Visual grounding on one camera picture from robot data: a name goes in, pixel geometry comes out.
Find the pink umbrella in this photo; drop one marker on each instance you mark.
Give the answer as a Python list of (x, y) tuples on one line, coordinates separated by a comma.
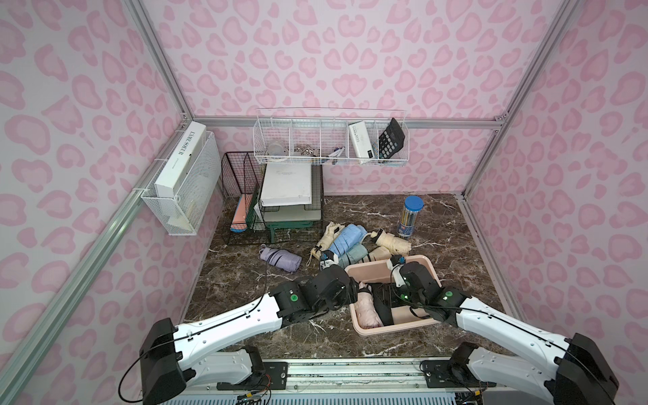
[(365, 309)]

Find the long white box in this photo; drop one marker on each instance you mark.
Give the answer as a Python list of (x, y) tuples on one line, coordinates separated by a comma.
[(184, 155)]

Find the white paper stack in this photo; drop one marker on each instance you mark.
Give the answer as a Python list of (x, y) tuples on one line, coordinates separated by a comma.
[(286, 185)]

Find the black calculator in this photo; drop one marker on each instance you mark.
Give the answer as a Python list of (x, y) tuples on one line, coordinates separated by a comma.
[(391, 142)]

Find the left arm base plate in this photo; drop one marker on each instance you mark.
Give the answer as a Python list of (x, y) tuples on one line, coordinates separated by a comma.
[(273, 376)]

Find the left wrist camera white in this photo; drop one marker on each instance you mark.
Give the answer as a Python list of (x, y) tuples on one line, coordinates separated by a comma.
[(328, 259)]

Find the aluminium front rail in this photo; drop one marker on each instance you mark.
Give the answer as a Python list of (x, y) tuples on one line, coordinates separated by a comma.
[(351, 381)]

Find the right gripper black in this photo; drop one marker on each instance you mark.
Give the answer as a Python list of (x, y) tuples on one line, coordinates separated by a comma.
[(398, 283)]

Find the black wire file rack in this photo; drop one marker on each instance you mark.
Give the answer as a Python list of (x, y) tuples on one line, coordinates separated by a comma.
[(242, 179)]

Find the blue lid pencil jar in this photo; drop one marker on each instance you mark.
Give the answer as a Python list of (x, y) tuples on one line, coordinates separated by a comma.
[(411, 208)]

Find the pink plastic storage box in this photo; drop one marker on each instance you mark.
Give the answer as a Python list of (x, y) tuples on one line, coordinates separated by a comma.
[(379, 277)]

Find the small white box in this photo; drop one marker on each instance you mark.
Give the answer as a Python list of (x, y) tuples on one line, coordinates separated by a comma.
[(360, 139)]

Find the white wire side basket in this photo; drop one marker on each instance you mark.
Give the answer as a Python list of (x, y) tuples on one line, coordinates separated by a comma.
[(182, 215)]

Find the blue folded umbrella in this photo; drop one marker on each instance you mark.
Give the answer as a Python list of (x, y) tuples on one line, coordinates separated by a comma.
[(350, 236)]

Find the black umbrella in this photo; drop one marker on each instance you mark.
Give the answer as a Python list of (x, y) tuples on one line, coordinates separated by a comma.
[(388, 306)]

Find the mint green folded umbrella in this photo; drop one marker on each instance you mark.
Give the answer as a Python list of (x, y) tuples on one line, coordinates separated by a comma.
[(354, 255)]

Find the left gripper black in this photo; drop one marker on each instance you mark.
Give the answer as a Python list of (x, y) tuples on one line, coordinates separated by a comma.
[(347, 292)]

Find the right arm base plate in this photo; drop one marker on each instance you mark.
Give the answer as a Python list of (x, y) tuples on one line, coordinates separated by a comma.
[(444, 373)]

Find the green document tray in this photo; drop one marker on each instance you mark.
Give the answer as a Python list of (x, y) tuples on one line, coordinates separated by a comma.
[(290, 223)]

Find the purple umbrella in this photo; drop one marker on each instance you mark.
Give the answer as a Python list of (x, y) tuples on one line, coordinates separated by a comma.
[(280, 258)]

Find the cream umbrella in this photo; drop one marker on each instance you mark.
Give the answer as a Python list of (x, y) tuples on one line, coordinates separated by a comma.
[(332, 231), (394, 244)]

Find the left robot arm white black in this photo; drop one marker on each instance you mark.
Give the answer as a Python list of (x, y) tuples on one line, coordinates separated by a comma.
[(173, 357)]

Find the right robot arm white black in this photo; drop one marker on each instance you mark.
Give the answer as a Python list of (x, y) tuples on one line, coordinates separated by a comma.
[(547, 365)]

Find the white wire wall basket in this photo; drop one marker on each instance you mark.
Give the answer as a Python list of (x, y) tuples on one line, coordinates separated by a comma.
[(320, 136)]

